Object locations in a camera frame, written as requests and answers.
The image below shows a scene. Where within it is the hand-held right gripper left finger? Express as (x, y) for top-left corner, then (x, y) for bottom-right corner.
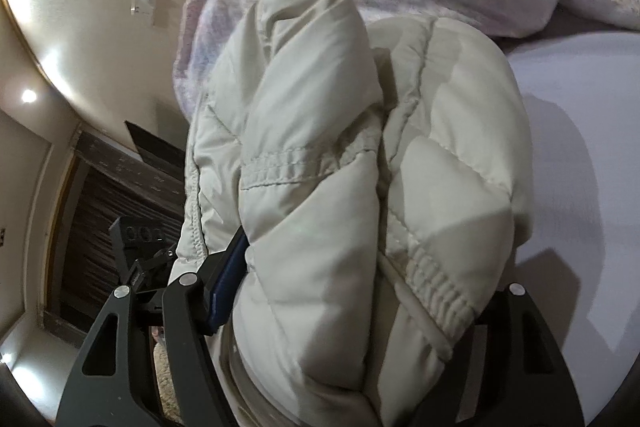
(55, 227), (251, 427)

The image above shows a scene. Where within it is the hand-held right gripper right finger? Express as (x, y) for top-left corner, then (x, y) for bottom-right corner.
(415, 282), (586, 427)

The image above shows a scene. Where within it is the cream puffer jacket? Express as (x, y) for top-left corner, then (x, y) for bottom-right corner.
(167, 0), (533, 427)

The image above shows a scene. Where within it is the dark striped curtain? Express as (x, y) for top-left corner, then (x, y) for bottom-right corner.
(42, 129), (188, 340)

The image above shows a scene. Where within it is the dark panel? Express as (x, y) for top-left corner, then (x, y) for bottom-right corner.
(124, 120), (187, 168)

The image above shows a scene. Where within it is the beige shaggy rug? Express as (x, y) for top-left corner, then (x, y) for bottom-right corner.
(152, 339), (176, 413)

